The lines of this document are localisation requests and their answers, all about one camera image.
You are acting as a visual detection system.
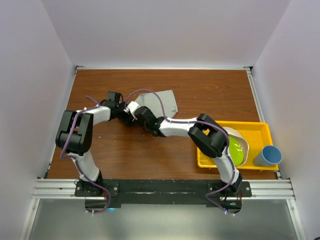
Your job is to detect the grey cloth napkin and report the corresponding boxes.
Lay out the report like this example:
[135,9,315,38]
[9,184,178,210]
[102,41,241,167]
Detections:
[134,90,178,118]

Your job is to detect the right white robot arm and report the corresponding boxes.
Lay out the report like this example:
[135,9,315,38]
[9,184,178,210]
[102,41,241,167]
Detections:
[130,106,243,197]

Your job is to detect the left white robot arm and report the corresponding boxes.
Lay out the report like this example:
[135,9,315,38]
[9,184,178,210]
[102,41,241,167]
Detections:
[55,91,134,196]

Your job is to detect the beige shell-shaped plate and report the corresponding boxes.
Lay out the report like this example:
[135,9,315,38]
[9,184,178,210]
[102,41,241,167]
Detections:
[223,127,249,166]

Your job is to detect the lime green bowl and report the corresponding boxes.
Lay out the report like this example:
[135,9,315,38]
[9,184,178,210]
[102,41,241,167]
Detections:
[228,136,244,166]

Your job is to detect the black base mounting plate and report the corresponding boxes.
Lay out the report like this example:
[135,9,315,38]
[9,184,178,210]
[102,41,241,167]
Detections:
[74,179,252,213]

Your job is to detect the yellow plastic tray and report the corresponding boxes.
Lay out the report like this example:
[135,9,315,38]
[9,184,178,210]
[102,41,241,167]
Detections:
[197,120,280,172]

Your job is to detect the blue plastic cup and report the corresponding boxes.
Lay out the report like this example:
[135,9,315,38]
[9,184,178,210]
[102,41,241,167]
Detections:
[253,145,283,167]

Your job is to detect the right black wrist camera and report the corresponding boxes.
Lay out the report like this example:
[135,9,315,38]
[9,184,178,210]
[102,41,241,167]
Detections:
[124,101,141,114]

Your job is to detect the aluminium frame rail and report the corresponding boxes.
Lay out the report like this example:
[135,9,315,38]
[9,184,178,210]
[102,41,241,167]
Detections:
[31,179,295,200]

